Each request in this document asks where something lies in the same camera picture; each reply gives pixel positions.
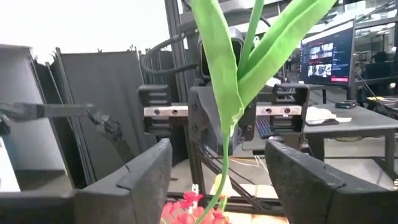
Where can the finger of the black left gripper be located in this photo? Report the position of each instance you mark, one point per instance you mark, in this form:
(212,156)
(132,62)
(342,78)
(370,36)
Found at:
(250,124)
(202,118)

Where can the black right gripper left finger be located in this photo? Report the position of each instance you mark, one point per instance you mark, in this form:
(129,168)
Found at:
(93,208)

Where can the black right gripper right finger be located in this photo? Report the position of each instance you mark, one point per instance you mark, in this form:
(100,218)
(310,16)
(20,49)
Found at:
(326,205)

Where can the artificial tulip with green leaves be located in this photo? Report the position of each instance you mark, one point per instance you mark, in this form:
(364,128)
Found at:
(221,186)
(217,62)

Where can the backlit keyboard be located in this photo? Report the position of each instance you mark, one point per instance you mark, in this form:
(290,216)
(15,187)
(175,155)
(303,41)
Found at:
(264,127)

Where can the black upright panels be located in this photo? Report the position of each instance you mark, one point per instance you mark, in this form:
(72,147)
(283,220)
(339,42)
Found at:
(102,93)

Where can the white paper on desk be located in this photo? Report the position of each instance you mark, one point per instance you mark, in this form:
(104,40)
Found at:
(320,115)

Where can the grey cabinet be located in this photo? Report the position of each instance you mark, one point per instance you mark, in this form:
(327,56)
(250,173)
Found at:
(28,149)

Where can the grey desk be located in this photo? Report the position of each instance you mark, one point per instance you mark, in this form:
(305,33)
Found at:
(367,121)

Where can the grey horizontal bar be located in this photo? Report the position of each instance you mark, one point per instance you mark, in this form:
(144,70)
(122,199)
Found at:
(56,110)

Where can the computer monitor with lit screen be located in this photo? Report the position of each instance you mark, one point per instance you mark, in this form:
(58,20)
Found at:
(326,56)

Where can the black aluminium table frame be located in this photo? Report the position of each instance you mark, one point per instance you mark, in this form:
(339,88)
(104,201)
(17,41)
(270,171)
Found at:
(175,18)

